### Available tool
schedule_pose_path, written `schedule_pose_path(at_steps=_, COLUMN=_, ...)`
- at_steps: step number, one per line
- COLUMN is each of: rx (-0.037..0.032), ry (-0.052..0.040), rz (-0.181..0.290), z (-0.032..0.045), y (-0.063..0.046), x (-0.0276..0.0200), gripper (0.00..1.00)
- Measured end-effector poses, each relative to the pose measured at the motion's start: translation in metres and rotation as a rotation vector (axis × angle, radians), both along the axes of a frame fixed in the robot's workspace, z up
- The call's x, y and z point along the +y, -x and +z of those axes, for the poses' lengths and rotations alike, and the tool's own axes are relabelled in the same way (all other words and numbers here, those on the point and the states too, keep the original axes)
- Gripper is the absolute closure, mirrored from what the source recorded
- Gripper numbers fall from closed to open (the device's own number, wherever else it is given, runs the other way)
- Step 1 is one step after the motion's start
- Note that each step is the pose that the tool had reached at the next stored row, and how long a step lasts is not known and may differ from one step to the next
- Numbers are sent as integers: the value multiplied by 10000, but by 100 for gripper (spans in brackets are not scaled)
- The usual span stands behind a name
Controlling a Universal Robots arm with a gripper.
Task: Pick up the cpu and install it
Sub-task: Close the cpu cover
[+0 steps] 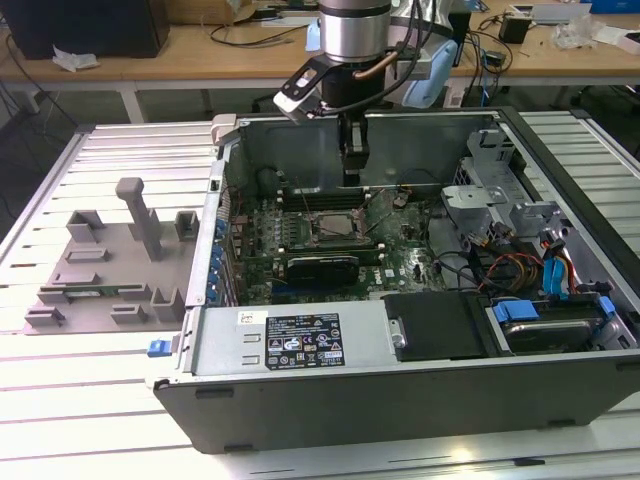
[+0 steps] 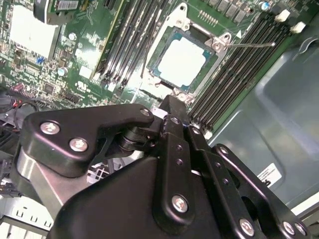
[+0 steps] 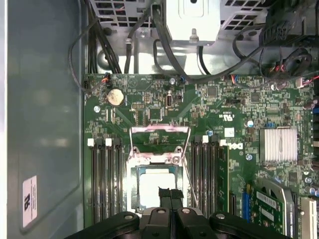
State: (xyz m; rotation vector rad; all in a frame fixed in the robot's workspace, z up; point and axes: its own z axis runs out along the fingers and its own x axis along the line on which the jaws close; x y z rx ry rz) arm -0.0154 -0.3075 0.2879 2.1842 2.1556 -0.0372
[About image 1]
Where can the long wooden desk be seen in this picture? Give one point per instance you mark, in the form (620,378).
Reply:
(150,65)

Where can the black graphics card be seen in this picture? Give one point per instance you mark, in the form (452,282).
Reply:
(322,272)

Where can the clear crumpled plastic bag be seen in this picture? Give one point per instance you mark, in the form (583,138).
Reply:
(575,32)

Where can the CPU socket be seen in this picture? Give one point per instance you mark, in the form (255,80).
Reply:
(315,240)

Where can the silver CPU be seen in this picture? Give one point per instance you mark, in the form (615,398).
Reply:
(335,226)

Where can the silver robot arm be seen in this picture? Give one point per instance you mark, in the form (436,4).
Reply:
(355,30)

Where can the hard disk in blue carrier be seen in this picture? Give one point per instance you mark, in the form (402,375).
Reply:
(545,335)

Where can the green motherboard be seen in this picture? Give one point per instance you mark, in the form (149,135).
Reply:
(415,260)

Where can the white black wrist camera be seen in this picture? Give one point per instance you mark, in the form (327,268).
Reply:
(295,97)

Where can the white crumpled paper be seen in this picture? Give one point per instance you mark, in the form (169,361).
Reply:
(75,59)

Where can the black RAM slot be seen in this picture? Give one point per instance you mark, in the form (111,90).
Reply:
(335,192)
(340,245)
(340,250)
(335,206)
(335,197)
(371,255)
(335,201)

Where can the black power adapter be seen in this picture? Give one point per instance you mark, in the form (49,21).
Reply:
(514,29)

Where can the black drive bay cover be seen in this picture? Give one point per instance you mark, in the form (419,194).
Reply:
(435,325)

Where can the white flat box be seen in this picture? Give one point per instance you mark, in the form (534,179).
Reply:
(620,37)

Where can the green RAM stick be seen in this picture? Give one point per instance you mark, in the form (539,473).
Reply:
(92,291)

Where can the round coin cell battery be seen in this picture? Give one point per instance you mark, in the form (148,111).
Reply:
(400,201)

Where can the silver power supply box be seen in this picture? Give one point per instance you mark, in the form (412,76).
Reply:
(225,345)

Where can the silver metal drive cage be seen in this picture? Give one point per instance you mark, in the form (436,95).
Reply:
(475,196)

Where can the black grey PC case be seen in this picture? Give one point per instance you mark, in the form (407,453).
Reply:
(350,410)

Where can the grey parts rack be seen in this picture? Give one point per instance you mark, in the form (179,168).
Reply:
(115,290)

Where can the black computer tower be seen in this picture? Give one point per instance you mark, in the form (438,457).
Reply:
(85,25)

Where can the blue case latch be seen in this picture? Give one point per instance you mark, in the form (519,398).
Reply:
(159,348)

